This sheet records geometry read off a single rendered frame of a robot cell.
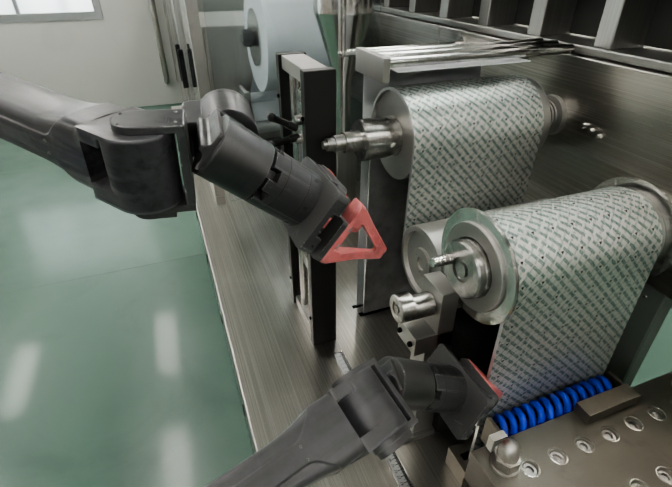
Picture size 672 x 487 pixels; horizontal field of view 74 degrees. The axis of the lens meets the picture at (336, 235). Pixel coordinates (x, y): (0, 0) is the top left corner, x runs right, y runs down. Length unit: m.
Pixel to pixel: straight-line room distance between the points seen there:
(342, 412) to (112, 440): 1.68
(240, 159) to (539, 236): 0.35
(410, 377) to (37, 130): 0.43
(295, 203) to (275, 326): 0.61
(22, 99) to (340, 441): 0.43
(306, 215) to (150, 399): 1.79
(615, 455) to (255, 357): 0.61
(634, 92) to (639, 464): 0.51
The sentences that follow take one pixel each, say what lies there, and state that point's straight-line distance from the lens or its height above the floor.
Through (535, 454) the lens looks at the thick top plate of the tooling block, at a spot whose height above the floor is 1.03.
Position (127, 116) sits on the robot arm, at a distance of 0.40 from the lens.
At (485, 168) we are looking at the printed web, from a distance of 0.76.
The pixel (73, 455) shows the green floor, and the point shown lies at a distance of 2.10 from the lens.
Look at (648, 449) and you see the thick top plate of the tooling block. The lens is 0.77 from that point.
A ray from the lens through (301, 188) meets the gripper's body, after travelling 0.41.
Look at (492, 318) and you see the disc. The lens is 0.58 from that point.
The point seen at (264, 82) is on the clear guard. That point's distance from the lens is 1.40.
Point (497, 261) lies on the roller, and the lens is 0.54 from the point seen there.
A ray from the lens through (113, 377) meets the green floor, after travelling 2.29.
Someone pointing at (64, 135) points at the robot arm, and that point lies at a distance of 0.43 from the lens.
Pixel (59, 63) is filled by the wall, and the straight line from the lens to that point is 6.02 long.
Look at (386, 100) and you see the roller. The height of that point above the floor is 1.38.
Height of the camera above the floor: 1.58
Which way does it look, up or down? 32 degrees down
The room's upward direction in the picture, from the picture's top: straight up
